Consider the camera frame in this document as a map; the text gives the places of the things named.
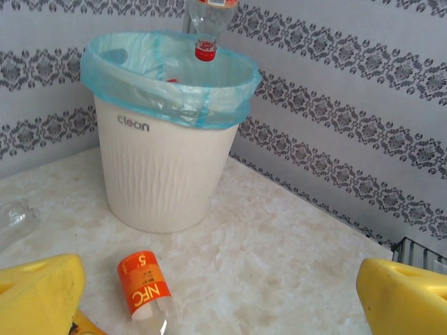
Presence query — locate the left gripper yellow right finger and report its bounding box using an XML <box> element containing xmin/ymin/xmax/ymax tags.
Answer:
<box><xmin>356</xmin><ymin>258</ymin><xmax>447</xmax><ymax>335</ymax></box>

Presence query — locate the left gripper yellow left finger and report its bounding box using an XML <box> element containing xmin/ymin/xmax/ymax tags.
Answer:
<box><xmin>0</xmin><ymin>253</ymin><xmax>87</xmax><ymax>335</ymax></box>

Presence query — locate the long clear cola bottle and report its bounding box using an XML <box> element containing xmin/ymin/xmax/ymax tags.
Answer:
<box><xmin>0</xmin><ymin>198</ymin><xmax>42</xmax><ymax>251</ymax></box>

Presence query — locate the clear bottle orange NFC label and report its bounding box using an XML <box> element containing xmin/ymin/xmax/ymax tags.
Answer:
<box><xmin>117</xmin><ymin>249</ymin><xmax>177</xmax><ymax>335</ymax></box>

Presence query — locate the white plastic waste bin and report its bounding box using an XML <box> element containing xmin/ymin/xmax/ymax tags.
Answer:
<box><xmin>93</xmin><ymin>94</ymin><xmax>242</xmax><ymax>234</ymax></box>

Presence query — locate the white bin with blue liner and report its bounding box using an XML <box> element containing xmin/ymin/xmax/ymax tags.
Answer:
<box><xmin>80</xmin><ymin>31</ymin><xmax>262</xmax><ymax>131</ymax></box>

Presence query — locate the aluminium side rail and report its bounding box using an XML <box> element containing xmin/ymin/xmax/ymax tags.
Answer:
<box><xmin>390</xmin><ymin>236</ymin><xmax>447</xmax><ymax>272</ymax></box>

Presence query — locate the aluminium frame post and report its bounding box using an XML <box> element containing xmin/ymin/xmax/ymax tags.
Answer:
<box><xmin>182</xmin><ymin>0</ymin><xmax>197</xmax><ymax>36</ymax></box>

